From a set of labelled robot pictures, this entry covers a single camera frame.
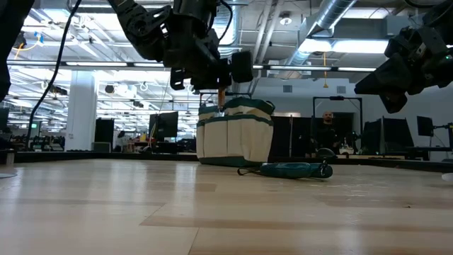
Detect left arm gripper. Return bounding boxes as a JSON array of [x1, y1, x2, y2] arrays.
[[163, 0, 234, 90]]

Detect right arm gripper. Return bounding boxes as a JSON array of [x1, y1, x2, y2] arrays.
[[355, 26, 453, 114]]

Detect narrow wooden-handled trowel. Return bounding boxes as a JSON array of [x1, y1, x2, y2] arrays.
[[217, 86, 227, 111]]

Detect cream green gardening bag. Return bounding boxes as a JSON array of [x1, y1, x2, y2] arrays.
[[195, 96, 276, 168]]

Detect green pruning shears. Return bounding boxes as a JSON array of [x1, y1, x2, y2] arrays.
[[236, 161, 334, 180]]

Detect small monitor on arm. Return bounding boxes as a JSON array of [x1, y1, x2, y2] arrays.
[[416, 115, 435, 137]]

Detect ceiling light panel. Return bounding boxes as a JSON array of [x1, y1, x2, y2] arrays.
[[299, 38, 390, 55]]

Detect black desk monitor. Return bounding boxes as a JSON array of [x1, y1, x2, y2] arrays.
[[148, 111, 180, 142]]

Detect person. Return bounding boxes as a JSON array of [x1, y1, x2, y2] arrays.
[[311, 110, 343, 159]]

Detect black partition panels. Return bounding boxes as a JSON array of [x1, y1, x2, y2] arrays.
[[270, 115, 313, 159]]

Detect black cabinet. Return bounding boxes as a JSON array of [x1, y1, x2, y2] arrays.
[[94, 118, 115, 145]]

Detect white square pillar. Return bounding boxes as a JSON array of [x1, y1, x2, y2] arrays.
[[64, 69, 98, 152]]

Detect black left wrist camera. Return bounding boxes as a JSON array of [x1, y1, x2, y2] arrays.
[[231, 51, 254, 84]]

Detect corrugated silver ventilation duct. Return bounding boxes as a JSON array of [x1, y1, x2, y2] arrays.
[[208, 0, 241, 60]]

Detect black metal stand frame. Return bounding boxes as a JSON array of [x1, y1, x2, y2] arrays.
[[312, 95, 364, 157]]

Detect yellow hanging pendant cord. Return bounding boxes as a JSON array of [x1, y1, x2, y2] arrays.
[[321, 52, 329, 89]]

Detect smooth silver ventilation duct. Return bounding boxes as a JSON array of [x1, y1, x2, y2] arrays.
[[282, 0, 357, 68]]

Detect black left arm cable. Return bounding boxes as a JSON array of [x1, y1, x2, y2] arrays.
[[26, 0, 83, 149]]

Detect black ceiling cord reel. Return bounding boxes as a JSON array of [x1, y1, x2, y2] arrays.
[[13, 31, 28, 49]]

